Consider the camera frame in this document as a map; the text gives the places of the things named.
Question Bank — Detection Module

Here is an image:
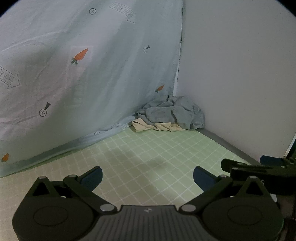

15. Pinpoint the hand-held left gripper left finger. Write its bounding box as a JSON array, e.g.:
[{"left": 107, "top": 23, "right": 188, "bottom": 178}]
[{"left": 30, "top": 166, "right": 115, "bottom": 214}]

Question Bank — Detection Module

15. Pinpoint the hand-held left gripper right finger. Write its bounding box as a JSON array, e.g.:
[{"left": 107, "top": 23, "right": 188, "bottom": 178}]
[{"left": 181, "top": 166, "right": 276, "bottom": 215}]

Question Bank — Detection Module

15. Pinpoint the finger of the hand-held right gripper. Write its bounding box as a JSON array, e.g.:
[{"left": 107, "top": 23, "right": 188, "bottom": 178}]
[
  {"left": 260, "top": 155, "right": 296, "bottom": 166},
  {"left": 221, "top": 159, "right": 296, "bottom": 195}
]

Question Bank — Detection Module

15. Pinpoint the grey garment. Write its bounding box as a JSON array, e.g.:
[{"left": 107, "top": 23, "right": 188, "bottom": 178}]
[{"left": 135, "top": 95, "right": 206, "bottom": 130}]

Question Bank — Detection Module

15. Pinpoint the green checked mat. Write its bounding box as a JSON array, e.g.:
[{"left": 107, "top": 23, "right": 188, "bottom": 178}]
[{"left": 0, "top": 127, "right": 278, "bottom": 210}]

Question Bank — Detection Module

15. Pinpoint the beige garment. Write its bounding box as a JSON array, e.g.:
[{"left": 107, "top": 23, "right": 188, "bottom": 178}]
[{"left": 132, "top": 118, "right": 185, "bottom": 133}]

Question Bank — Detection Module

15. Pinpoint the carrot print light blue curtain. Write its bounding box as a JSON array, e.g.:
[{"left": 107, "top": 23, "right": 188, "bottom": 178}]
[{"left": 0, "top": 0, "right": 184, "bottom": 178}]

